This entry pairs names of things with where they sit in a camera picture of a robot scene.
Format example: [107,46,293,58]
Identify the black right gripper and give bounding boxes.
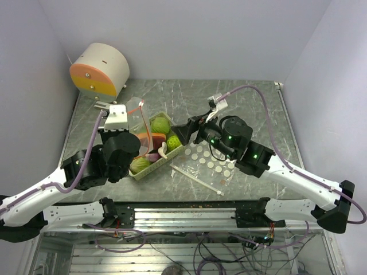
[171,109,235,159]

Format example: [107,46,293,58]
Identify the red meat slab orange rind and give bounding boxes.
[136,132,166,155]

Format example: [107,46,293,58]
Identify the clear bag orange zipper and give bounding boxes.
[126,97,153,157]

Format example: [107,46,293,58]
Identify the purple onion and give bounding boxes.
[145,153,161,163]

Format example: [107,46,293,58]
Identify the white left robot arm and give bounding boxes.
[1,130,140,243]

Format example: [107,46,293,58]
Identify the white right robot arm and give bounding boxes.
[171,116,355,234]

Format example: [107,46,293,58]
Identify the clear bag white dots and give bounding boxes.
[170,141,235,197]

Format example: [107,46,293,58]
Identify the green custard apple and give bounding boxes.
[166,135,182,151]

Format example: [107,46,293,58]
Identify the large green cabbage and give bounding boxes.
[150,117,170,135]

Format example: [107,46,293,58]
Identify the small green cabbage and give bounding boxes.
[130,157,151,174]

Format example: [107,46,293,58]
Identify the pale green perforated basket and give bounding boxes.
[129,112,185,180]

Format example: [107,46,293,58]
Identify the small white grey block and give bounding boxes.
[94,101,111,111]

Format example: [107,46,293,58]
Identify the round drawer cabinet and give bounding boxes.
[69,42,130,103]

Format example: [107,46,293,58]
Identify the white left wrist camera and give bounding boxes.
[104,104,128,131]

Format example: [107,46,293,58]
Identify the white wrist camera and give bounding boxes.
[104,104,128,131]
[206,93,228,123]

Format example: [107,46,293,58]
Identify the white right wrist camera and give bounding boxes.
[206,93,228,123]

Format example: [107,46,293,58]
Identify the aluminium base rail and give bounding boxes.
[42,198,317,232]

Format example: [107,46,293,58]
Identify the loose cables under table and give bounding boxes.
[91,223,319,275]

